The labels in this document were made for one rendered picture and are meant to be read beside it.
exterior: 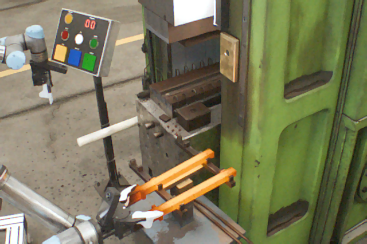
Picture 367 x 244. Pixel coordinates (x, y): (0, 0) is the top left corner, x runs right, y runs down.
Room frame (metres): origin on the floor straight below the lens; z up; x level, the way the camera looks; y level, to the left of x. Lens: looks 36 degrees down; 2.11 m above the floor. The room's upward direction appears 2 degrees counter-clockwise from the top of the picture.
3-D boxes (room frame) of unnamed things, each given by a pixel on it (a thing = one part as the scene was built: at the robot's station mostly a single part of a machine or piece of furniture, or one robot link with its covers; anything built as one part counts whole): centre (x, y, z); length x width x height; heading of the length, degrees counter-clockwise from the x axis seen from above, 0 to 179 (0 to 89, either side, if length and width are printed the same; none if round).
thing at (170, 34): (1.85, -0.10, 1.32); 0.42 x 0.20 x 0.10; 120
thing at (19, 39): (1.80, 0.70, 1.23); 0.11 x 0.11 x 0.08; 19
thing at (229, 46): (1.54, -0.19, 1.27); 0.09 x 0.02 x 0.17; 30
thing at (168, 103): (1.85, -0.10, 0.96); 0.42 x 0.20 x 0.09; 120
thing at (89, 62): (2.03, 0.43, 1.01); 0.07 x 0.05 x 0.07; 55
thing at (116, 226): (0.95, 0.21, 1.05); 0.12 x 0.08 x 0.09; 125
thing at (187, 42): (1.85, -0.15, 1.24); 0.30 x 0.07 x 0.06; 120
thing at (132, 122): (2.00, 0.33, 0.62); 0.44 x 0.05 x 0.05; 120
